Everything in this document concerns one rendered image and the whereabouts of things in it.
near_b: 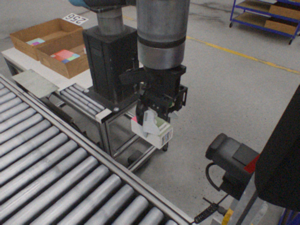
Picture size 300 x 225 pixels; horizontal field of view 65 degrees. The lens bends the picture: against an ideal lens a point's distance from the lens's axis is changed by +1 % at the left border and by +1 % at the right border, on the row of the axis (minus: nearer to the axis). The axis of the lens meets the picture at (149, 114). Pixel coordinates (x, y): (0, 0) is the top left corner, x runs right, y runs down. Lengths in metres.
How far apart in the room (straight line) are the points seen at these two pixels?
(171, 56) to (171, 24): 0.06
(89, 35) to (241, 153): 0.78
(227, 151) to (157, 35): 0.28
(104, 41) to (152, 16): 0.60
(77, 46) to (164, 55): 1.34
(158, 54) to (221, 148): 0.25
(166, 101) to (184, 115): 1.76
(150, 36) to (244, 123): 1.94
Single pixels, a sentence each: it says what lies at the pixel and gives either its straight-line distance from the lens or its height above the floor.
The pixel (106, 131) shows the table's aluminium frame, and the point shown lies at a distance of 1.18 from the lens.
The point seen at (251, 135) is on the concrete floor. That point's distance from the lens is 2.20.
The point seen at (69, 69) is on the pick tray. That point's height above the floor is 0.80.
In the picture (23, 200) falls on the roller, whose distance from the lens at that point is 0.94.
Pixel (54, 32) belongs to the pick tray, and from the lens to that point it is 1.99.
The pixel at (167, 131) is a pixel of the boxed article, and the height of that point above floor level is 1.06.
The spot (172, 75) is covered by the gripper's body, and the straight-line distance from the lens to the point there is 0.45.
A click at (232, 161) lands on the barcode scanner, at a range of 0.53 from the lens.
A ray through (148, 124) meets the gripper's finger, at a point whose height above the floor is 1.10.
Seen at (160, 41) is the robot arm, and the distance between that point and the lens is 0.41.
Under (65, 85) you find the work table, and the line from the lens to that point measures 1.36.
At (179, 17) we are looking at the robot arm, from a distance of 0.41.
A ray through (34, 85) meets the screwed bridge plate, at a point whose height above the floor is 0.75.
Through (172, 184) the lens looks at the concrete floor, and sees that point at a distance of 1.74.
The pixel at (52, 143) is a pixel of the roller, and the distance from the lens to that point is 1.05.
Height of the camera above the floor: 1.48
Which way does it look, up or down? 42 degrees down
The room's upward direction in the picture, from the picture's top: straight up
